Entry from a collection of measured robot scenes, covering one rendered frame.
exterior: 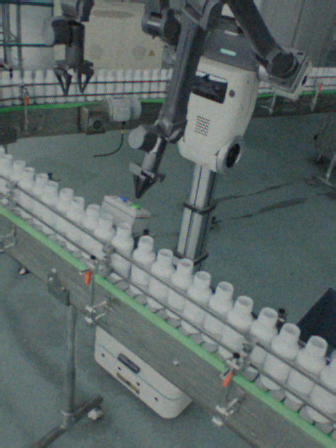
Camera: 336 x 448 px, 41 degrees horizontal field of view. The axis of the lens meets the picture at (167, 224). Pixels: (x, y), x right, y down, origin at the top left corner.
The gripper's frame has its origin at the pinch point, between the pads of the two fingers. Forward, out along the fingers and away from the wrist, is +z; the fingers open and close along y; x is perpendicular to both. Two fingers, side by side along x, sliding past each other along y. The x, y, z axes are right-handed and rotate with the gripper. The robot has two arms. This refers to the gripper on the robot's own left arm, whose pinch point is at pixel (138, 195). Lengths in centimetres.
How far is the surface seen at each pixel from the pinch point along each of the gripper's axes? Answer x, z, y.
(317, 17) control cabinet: 586, -218, -221
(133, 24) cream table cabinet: 276, -88, -280
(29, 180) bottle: -17.8, 7.9, -28.8
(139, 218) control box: -1.1, 5.8, 4.1
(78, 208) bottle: -18.3, 6.9, -5.2
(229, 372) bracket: -27, 17, 57
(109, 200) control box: -3.7, 4.9, -7.2
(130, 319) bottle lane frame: -14.9, 27.9, 22.5
